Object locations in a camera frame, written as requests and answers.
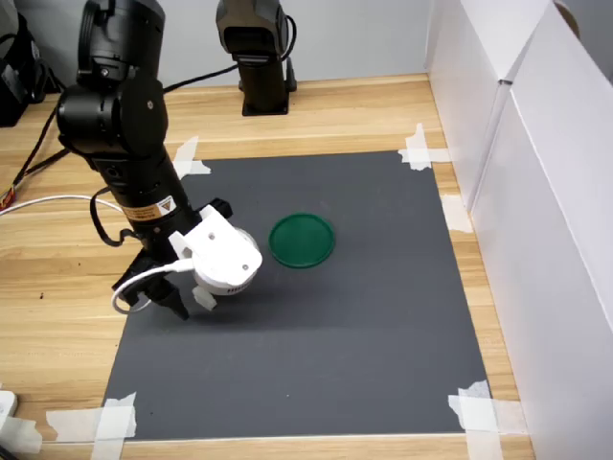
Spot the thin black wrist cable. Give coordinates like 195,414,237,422
89,185,145,247

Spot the small white bracket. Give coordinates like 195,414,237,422
0,389,20,424

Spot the small white plastic terminal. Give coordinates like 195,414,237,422
192,286,218,312

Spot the tall white partition box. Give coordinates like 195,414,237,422
470,0,613,460

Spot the round green lid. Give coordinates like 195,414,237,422
268,212,337,271

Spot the crumpled white tape scrap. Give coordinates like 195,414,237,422
0,414,45,455

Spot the white tape piece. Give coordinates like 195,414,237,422
170,134,213,179
446,379,529,460
44,391,139,460
440,193,476,235
397,123,452,173

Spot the dark grey mat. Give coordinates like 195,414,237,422
102,149,495,440

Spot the braided black cable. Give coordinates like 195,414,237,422
10,90,63,189

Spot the white camera cable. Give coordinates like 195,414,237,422
0,194,193,315

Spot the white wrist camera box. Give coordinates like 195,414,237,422
168,203,264,299

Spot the black equipment bag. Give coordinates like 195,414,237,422
0,0,67,128

